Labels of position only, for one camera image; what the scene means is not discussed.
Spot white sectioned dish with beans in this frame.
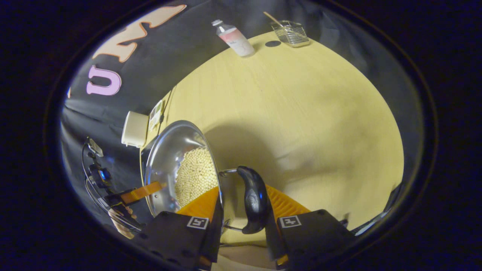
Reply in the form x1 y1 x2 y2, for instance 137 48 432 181
148 99 165 131

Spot clear plastic bottle pink label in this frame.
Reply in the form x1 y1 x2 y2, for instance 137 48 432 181
211 19 256 58

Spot white toaster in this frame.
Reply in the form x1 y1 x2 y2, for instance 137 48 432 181
121 111 149 148

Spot metal wire basket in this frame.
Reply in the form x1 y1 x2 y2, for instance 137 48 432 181
270 20 310 48

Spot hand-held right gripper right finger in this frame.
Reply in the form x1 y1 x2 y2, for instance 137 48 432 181
264 184 356 269

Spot stainless steel pot black handle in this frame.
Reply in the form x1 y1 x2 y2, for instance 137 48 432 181
144 120 272 234

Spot heap of yellow beans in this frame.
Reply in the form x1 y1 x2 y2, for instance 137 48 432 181
174 147 219 209

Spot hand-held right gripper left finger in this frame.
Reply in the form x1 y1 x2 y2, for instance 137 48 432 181
141 186 224 271

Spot black backdrop cloth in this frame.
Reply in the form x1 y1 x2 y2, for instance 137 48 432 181
60 0 426 241

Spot wooden stick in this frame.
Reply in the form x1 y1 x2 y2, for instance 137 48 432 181
263 11 284 27

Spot black power cable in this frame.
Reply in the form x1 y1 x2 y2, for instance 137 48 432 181
161 86 177 125

